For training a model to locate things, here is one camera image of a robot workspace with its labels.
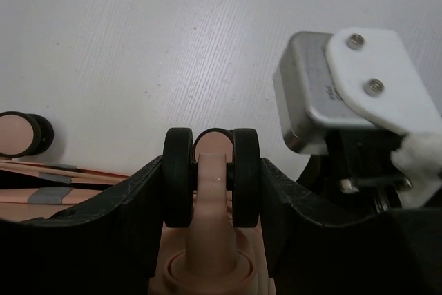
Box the pink suitcase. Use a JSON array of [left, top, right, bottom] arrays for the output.
[[1, 128, 276, 294]]

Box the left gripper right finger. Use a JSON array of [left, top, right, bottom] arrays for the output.
[[260, 159, 441, 294]]

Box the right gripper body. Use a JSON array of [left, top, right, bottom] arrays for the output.
[[297, 130, 412, 215]]

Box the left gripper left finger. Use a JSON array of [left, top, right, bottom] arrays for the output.
[[1, 158, 163, 294]]

